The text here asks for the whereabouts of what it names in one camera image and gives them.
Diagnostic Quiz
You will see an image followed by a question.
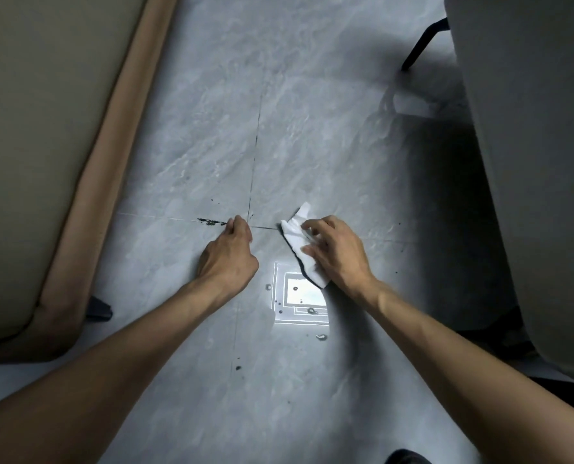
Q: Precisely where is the person's right hand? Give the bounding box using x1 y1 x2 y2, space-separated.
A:
300 215 381 303

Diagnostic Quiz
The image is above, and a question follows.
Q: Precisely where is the person's right forearm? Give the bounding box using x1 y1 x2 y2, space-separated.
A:
362 278 574 464

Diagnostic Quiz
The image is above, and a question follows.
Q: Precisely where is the white tissue sheet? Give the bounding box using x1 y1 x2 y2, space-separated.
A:
281 201 332 289

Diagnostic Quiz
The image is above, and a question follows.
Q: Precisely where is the person's left forearm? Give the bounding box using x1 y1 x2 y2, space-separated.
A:
0 277 235 464

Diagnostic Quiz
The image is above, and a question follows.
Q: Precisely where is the black metal table leg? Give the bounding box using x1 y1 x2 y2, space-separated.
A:
401 17 450 72

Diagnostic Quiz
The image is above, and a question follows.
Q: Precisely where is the person's left hand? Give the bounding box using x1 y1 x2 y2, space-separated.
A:
195 215 260 301

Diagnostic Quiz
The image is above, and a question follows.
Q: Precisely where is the beige leather sofa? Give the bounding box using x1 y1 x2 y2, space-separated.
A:
0 0 181 365

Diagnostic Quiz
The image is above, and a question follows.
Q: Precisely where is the grey marble floor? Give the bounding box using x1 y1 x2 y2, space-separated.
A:
0 0 574 464

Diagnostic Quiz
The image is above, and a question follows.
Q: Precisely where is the brown right sandal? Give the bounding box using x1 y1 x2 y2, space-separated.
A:
386 448 434 464

